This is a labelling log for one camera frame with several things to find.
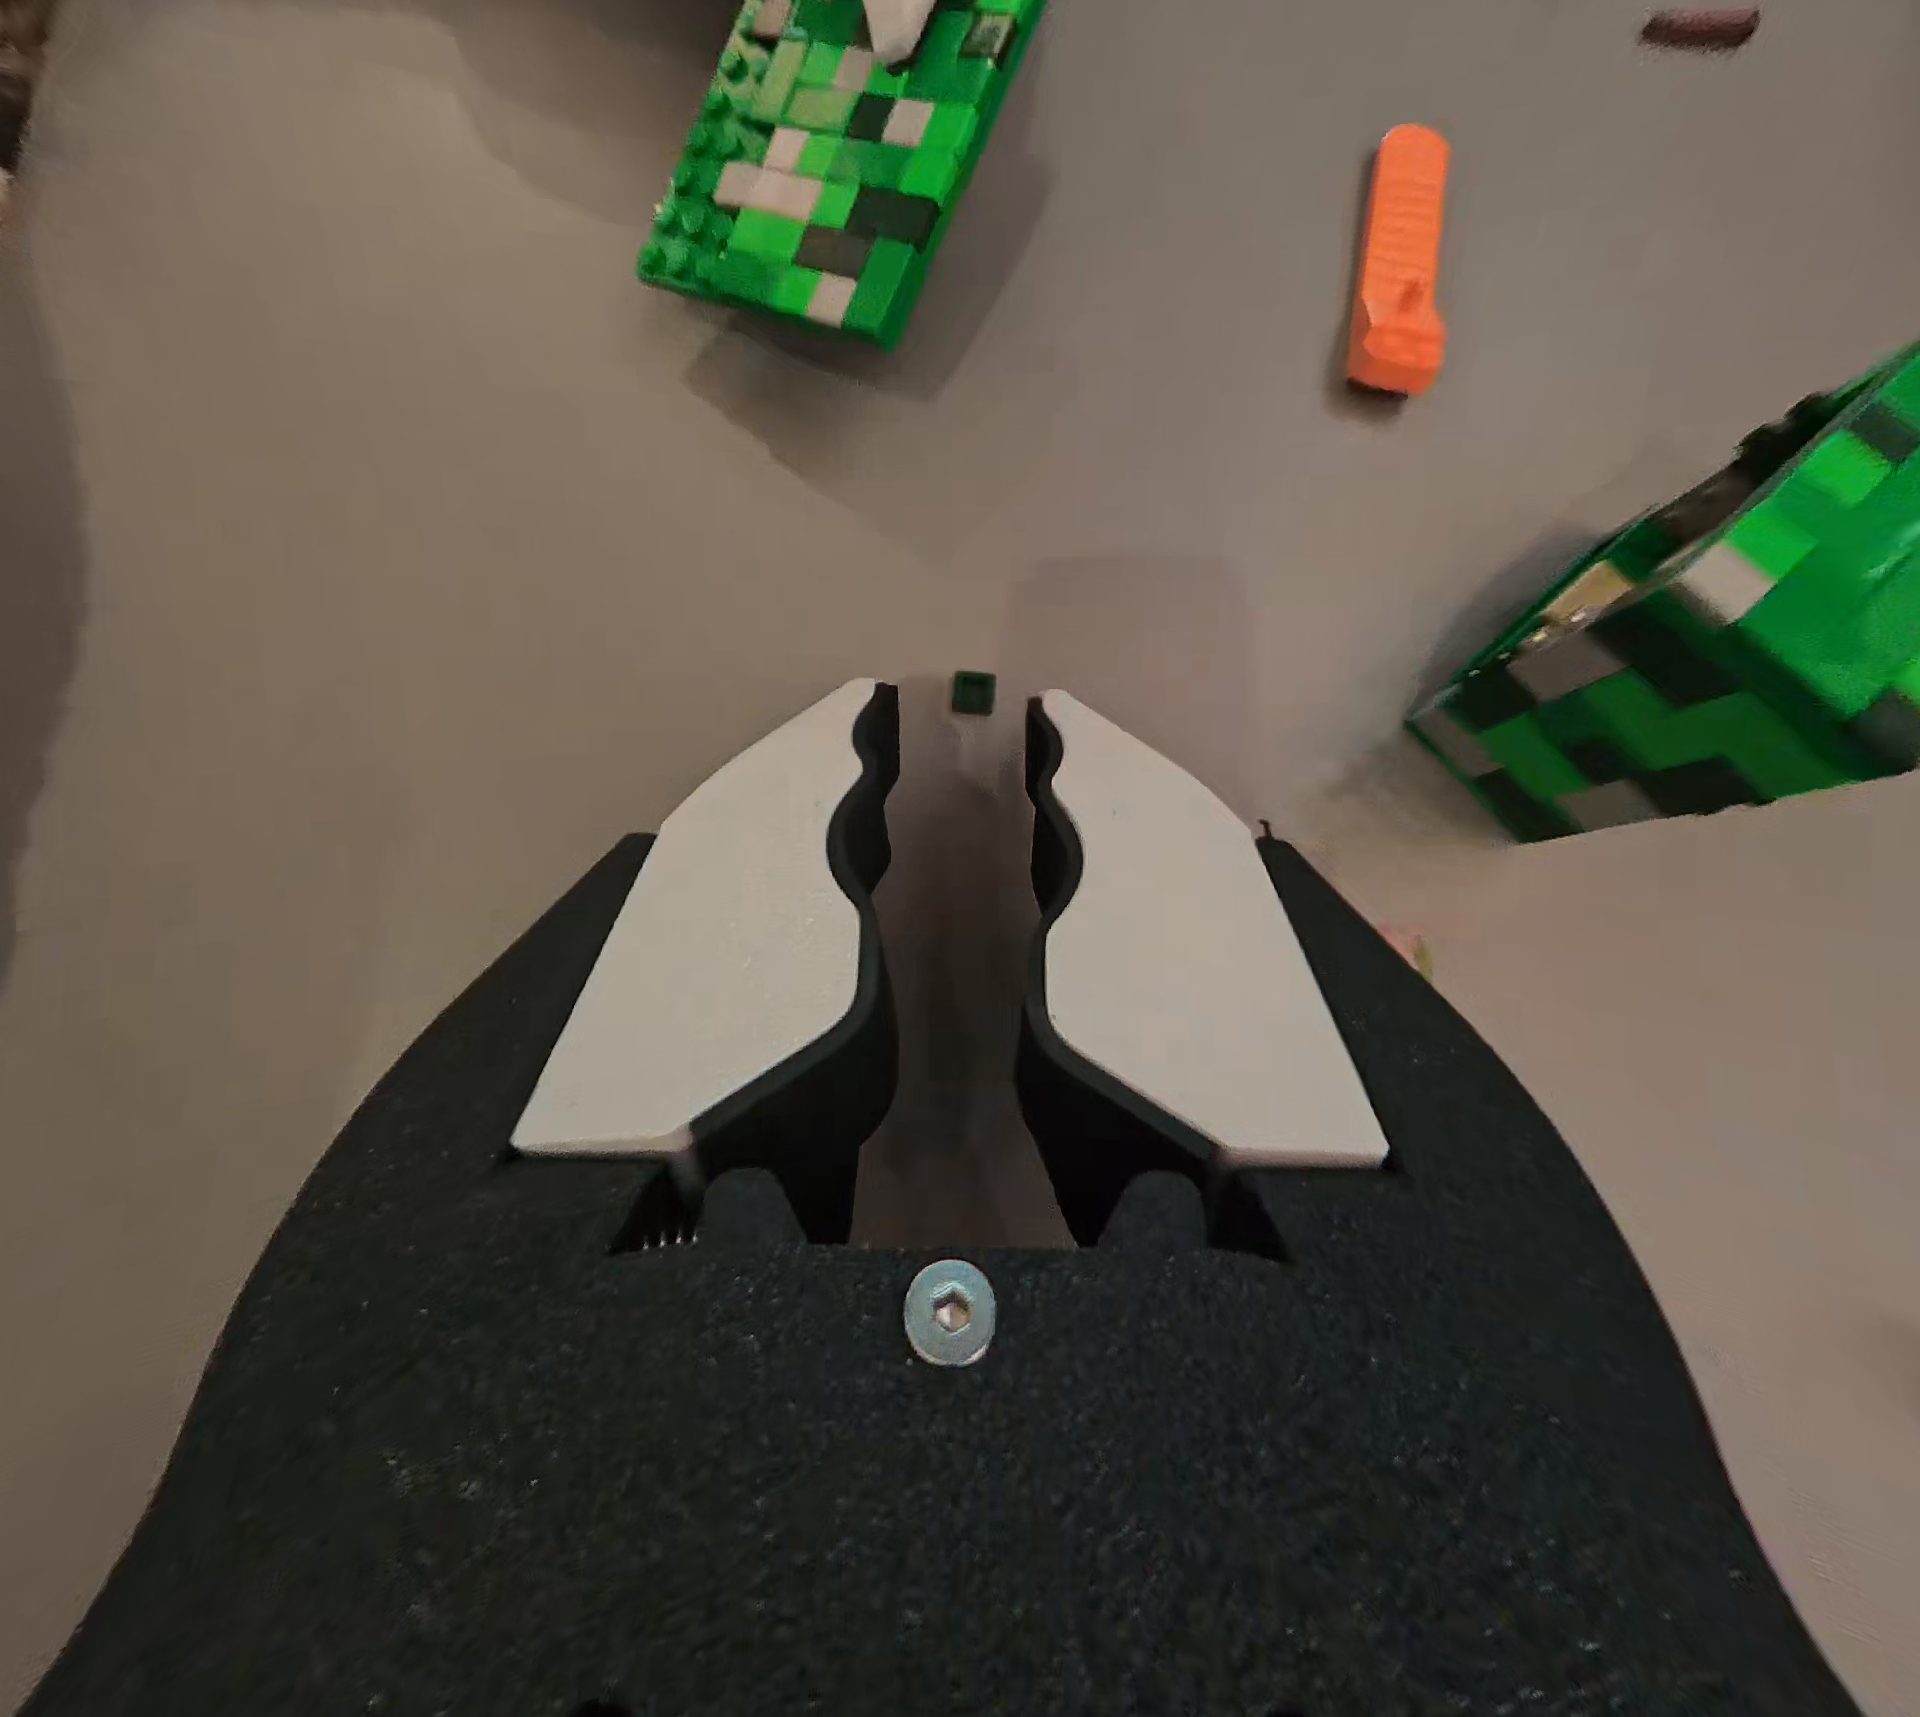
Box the orange brick separator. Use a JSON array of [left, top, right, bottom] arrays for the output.
[[1339, 122, 1453, 400]]

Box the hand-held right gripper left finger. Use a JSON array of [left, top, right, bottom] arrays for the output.
[[510, 677, 901, 1249]]

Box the green mosaic lego panel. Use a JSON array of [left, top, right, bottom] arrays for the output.
[[636, 0, 1050, 352]]

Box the green hollow lego build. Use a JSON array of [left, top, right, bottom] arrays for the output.
[[1403, 342, 1920, 846]]

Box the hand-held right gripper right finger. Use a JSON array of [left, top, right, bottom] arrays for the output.
[[1014, 689, 1391, 1249]]

